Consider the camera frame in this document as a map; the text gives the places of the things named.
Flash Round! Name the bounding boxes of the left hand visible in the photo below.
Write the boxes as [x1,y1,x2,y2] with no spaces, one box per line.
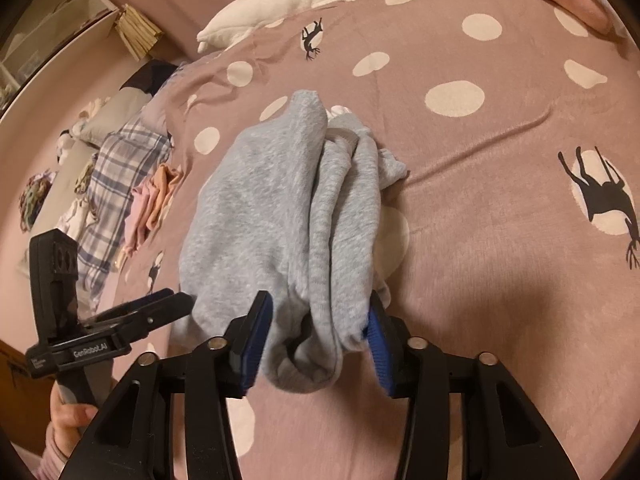
[49,382,98,460]

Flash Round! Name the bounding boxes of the straw tassel decoration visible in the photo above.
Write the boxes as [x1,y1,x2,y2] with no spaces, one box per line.
[115,4,164,61]

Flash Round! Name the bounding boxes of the pink polka dot bedspread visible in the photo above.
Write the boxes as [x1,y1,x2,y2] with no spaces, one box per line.
[116,0,639,479]

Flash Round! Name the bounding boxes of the beige pillow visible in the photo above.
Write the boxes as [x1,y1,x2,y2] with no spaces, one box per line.
[77,87,152,148]

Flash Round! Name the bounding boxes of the light pink folded clothes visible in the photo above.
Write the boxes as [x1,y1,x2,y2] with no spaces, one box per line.
[122,179,154,257]

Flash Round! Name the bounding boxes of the grey New York sweatshirt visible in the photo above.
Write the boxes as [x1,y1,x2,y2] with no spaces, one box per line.
[171,90,407,393]

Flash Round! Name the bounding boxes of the orange folded clothes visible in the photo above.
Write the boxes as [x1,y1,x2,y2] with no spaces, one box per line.
[144,162,183,231]

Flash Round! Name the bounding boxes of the blue plaid pillow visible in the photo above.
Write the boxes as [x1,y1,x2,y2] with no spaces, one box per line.
[19,114,174,311]

